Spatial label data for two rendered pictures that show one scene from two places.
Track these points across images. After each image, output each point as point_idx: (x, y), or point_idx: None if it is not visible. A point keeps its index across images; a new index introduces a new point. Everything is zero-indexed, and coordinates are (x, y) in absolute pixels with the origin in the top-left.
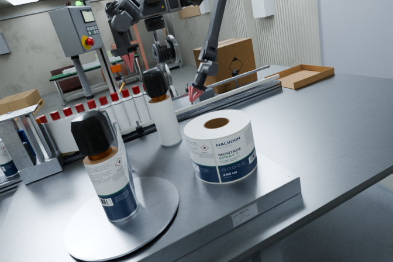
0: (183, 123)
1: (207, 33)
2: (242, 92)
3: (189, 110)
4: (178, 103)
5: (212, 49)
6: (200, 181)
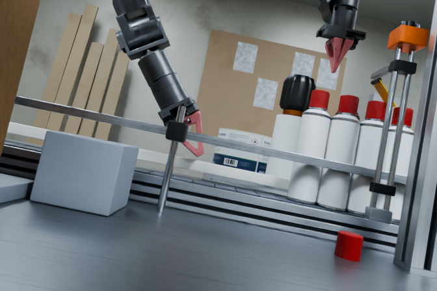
0: (242, 185)
1: None
2: (32, 146)
3: (205, 182)
4: (138, 256)
5: (126, 17)
6: None
